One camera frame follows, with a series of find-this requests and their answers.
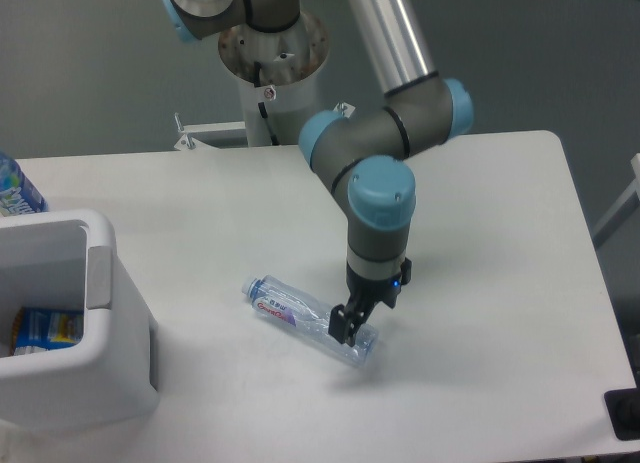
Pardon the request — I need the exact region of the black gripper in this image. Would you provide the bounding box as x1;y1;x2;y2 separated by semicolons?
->
328;258;412;347

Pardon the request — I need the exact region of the white pedestal base bracket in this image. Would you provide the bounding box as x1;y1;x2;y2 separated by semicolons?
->
172;101;356;152

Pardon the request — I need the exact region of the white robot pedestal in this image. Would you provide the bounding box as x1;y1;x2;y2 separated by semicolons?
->
218;12;329;143

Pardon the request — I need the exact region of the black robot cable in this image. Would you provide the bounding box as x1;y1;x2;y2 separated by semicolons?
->
252;61;280;146

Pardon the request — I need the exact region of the white trash can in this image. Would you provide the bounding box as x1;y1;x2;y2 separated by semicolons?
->
1;210;159;431

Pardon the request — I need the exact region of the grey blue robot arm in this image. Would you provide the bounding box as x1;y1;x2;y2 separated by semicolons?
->
161;0;474;345

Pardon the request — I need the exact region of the clear crushed plastic bottle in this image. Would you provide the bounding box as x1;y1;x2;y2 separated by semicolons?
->
241;275;378;366

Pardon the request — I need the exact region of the white frame at right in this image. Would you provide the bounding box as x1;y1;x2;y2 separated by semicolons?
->
591;154;639;249

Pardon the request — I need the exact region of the blue labelled drink bottle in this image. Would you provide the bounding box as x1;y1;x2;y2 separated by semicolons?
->
1;153;49;217

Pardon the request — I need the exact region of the blue snack wrapper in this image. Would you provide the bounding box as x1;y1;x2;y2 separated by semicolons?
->
9;308;84;356

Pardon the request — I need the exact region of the black device at table edge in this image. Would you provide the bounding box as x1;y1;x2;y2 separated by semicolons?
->
604;388;639;441

